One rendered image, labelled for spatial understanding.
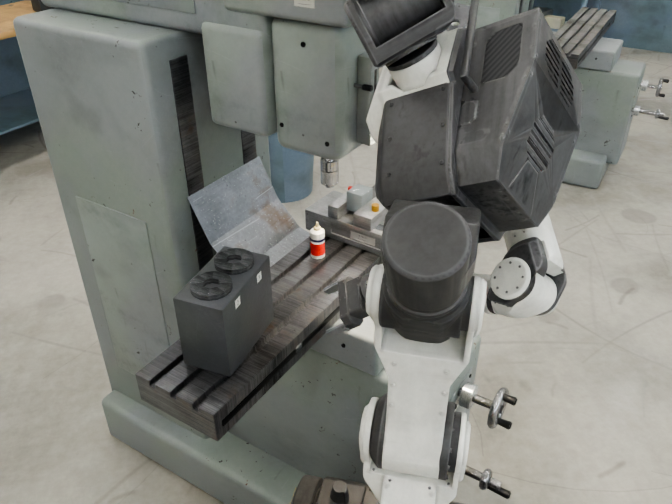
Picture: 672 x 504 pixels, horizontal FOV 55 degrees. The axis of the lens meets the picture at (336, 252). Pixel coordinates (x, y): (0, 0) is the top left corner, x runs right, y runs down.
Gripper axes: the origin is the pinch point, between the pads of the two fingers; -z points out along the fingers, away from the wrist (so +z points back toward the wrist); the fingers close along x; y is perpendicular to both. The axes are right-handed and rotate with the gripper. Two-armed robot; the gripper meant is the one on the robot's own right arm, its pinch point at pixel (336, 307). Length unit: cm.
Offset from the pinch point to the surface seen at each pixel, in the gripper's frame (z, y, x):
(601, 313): -3, -202, 55
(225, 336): -10.5, 24.2, -9.7
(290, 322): -14.0, 1.3, 0.6
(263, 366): -13.6, 10.8, -12.7
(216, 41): 1, 38, 57
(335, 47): 28, 26, 44
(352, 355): -13.3, -20.6, -3.3
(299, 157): -129, -127, 181
